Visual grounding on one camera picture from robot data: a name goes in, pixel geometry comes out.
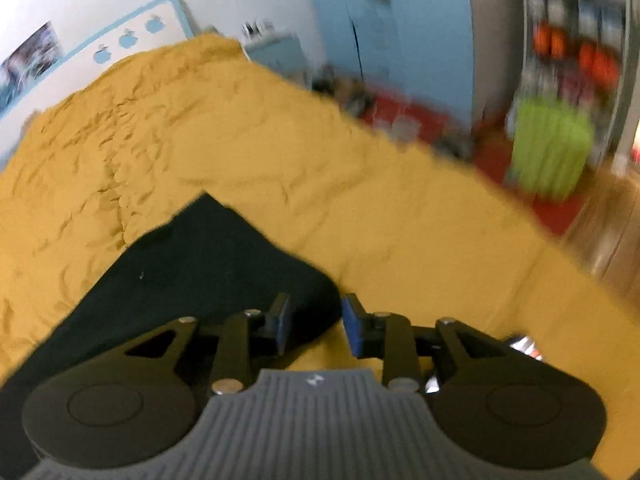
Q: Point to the wall poster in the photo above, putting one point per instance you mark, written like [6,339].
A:
[28,63]

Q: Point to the blue nightstand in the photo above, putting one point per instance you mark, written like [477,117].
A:
[281,53]

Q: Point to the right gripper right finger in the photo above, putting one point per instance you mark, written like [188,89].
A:
[385,336]

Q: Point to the blue wardrobe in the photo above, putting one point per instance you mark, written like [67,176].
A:
[420,48]

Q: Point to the white blue headboard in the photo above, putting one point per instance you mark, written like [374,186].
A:
[158,24]

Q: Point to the mustard yellow bedspread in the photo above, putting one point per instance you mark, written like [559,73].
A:
[406,230]

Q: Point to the shelf with toys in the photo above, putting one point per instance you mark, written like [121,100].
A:
[580,52]

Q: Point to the black pants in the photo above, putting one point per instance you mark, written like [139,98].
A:
[207,262]

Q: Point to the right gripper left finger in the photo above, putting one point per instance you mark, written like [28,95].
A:
[247,341]

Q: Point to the lime green fabric bin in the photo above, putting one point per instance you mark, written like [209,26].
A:
[552,143]

